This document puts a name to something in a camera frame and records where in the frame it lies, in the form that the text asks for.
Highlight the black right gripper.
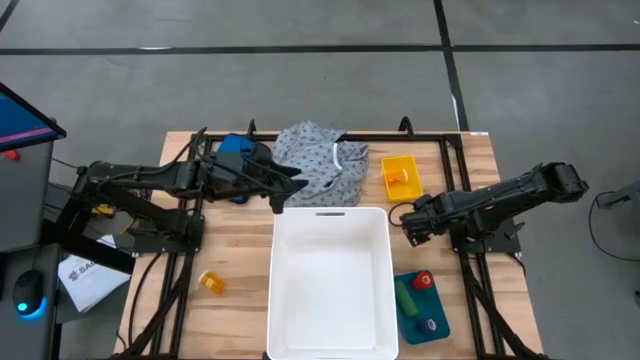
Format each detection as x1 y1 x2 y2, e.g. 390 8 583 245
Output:
399 193 454 249

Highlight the yellow cable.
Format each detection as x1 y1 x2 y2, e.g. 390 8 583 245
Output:
91 187 146 236

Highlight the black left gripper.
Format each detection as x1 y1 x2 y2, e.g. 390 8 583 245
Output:
199 142 310 216

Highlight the white paper booklet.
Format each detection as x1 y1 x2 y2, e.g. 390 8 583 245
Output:
57 253 132 314

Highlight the red bandage roll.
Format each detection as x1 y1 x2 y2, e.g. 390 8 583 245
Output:
411 270 435 292

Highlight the blue cloth garment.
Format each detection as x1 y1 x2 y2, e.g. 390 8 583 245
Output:
217 132 274 205

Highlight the dark grey desk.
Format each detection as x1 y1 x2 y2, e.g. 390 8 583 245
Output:
0 243 62 360

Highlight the small yellow plastic basket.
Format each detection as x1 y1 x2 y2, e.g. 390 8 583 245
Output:
380 154 425 203

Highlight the blue-screen monitor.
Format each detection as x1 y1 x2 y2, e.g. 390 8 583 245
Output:
0 82 68 154

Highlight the white perforated plastic basket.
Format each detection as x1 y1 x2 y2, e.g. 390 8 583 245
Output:
266 206 400 360

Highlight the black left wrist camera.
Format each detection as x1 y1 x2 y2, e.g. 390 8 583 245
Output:
213 151 245 175

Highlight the black aluminium table frame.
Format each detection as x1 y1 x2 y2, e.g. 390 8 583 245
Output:
113 115 546 360

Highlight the grey equipment cabinet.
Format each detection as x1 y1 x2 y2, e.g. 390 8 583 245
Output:
0 140 56 254

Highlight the grey stand foot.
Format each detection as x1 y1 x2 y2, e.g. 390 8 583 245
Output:
594 179 640 215

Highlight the black computer mouse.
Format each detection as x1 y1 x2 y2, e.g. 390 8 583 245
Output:
12 269 47 319

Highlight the grey patterned hospital gown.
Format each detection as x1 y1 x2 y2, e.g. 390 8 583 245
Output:
272 119 370 208

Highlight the green bandage roll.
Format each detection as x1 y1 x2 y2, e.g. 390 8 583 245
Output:
394 279 419 319

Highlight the teal plastic tray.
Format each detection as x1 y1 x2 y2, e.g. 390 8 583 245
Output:
393 270 451 346

